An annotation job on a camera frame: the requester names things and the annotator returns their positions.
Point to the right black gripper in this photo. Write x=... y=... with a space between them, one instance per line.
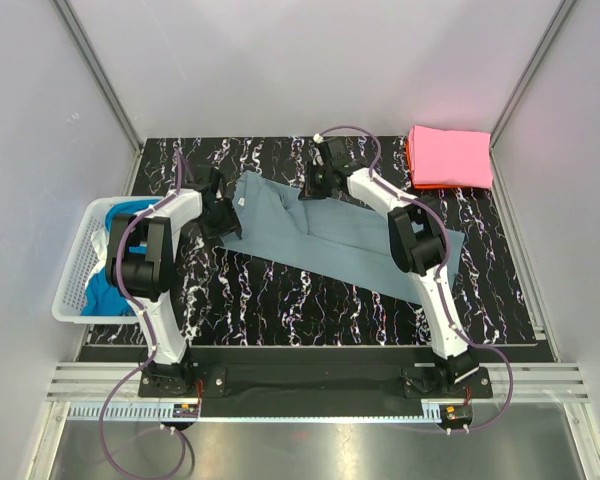
x=315 y=181

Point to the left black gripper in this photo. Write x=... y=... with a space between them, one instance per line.
x=225 y=220

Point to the grey-blue t shirt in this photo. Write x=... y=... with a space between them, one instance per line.
x=328 y=237

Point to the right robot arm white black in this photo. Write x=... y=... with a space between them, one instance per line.
x=419 y=245

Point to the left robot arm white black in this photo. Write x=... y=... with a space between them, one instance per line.
x=140 y=264

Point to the orange folded t shirt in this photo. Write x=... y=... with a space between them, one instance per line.
x=411 y=167

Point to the white cloth in basket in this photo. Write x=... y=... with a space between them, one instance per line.
x=99 y=241

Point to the pink folded t shirt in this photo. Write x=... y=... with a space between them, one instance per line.
x=451 y=157

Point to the bright blue t shirt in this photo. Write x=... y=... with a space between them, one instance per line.
x=103 y=300

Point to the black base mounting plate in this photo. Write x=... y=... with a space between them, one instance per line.
x=344 y=377

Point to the white plastic laundry basket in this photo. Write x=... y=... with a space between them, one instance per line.
x=70 y=298

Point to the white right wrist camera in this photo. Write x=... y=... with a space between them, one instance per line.
x=321 y=153

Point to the white slotted cable duct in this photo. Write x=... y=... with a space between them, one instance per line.
x=174 y=412

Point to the left aluminium frame post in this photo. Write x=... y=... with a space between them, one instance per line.
x=86 y=51

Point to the aluminium frame post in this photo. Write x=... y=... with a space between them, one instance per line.
x=557 y=23
x=86 y=51

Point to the right aluminium frame post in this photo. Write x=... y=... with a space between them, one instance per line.
x=557 y=23

